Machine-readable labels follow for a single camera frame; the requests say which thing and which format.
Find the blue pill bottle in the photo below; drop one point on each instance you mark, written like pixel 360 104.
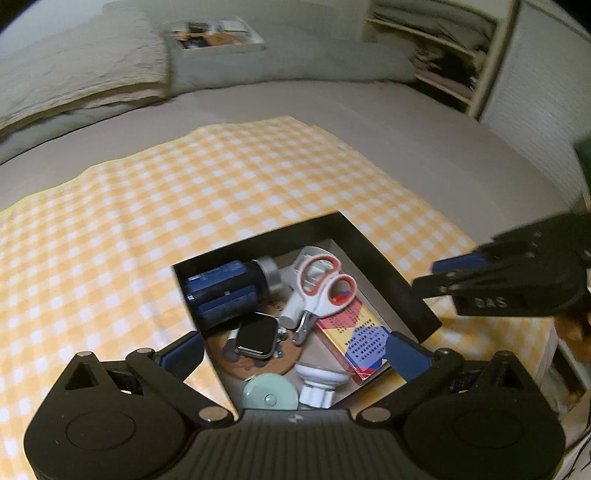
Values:
pixel 221 290

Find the round cork panda coaster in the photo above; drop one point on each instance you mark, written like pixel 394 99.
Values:
pixel 240 369

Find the beige folded blanket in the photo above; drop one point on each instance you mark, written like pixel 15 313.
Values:
pixel 83 60

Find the clear plastic suction cup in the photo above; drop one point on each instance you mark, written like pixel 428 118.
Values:
pixel 318 376

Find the orange and white scissors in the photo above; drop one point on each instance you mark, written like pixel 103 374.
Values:
pixel 323 300

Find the grey folded duvet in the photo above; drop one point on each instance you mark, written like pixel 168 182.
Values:
pixel 323 64

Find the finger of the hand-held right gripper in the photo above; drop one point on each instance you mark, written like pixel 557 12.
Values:
pixel 431 286
pixel 457 263

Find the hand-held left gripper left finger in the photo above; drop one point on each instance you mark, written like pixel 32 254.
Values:
pixel 182 355

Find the wooden wardrobe shelf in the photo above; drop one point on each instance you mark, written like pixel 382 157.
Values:
pixel 489 55

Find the black cardboard box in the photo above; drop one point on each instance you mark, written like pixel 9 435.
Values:
pixel 369 258

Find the mint green tape measure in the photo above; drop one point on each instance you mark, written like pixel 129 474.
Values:
pixel 268 392

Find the colourful patterned card box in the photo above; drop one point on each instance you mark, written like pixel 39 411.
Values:
pixel 364 341

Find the white cabinet door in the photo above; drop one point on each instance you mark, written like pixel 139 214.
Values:
pixel 540 92

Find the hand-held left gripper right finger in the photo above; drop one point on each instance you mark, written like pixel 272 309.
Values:
pixel 408 355

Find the yellow checked cloth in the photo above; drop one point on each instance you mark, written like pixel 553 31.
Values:
pixel 138 194

